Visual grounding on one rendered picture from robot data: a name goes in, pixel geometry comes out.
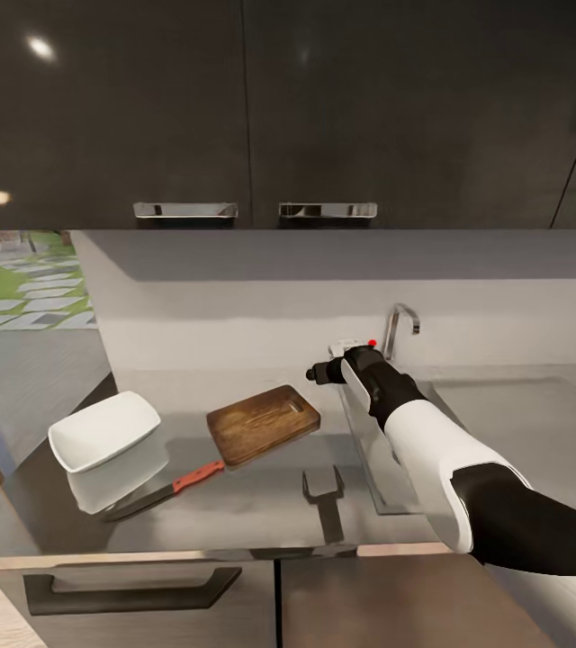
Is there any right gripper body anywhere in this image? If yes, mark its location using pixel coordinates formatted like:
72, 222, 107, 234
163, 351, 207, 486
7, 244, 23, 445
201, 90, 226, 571
312, 356, 345, 384

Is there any parer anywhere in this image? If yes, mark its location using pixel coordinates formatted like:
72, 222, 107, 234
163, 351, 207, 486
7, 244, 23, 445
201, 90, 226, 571
101, 460, 224, 521

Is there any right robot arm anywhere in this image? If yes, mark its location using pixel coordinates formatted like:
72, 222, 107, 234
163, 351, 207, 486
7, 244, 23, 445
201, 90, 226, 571
305, 338, 576, 648

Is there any cutting board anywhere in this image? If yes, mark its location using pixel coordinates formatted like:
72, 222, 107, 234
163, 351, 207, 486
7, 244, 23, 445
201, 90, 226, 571
206, 384, 321, 466

